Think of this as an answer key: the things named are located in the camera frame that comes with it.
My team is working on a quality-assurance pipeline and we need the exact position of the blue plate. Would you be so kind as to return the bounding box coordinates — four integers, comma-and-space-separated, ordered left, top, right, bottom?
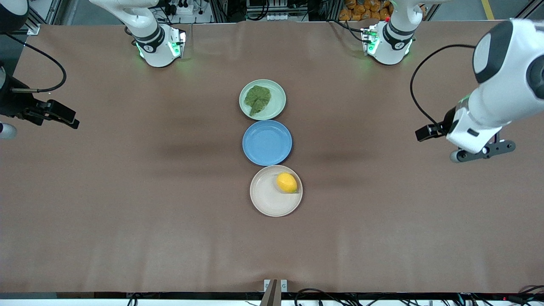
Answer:
242, 120, 293, 166

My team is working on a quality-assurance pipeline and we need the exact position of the bag of oranges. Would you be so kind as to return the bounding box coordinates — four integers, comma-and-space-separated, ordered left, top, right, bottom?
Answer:
339, 0, 392, 22

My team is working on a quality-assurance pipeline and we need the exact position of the aluminium frame corner profile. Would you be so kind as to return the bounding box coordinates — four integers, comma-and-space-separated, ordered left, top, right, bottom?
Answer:
16, 0, 64, 36
515, 0, 544, 20

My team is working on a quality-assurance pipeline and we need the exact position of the yellow lemon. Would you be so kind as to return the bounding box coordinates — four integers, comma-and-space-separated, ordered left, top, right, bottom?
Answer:
277, 172, 298, 194

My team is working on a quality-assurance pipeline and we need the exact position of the metal camera stand bracket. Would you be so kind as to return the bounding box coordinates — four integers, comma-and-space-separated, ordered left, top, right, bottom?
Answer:
263, 279, 288, 306

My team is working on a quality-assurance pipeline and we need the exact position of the light green plate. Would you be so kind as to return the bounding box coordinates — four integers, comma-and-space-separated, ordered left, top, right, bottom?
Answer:
239, 79, 286, 121

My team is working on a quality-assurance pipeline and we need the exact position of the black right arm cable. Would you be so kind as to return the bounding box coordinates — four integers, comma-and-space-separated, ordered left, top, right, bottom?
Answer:
5, 33, 67, 94

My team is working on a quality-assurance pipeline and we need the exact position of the white power strip with plugs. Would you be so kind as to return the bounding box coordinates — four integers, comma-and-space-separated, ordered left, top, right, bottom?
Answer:
164, 0, 200, 16

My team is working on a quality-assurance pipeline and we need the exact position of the brown table cover sheet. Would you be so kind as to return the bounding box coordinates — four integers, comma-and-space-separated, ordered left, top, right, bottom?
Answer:
0, 20, 544, 295

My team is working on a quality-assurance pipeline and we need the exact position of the green lettuce leaf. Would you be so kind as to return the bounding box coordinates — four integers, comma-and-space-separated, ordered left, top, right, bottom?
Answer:
244, 85, 272, 117

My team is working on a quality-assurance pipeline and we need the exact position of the beige plate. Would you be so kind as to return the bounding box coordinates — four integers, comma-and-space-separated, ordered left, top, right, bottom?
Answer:
249, 165, 303, 218

